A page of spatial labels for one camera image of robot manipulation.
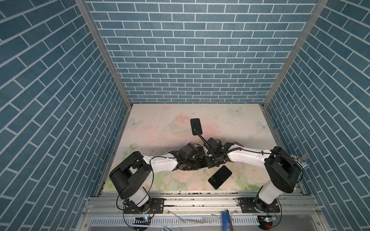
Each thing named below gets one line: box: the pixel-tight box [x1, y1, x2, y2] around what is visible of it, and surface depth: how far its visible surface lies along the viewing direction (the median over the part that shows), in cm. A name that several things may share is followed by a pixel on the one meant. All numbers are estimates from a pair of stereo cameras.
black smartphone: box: [208, 165, 233, 191], surface depth 86 cm
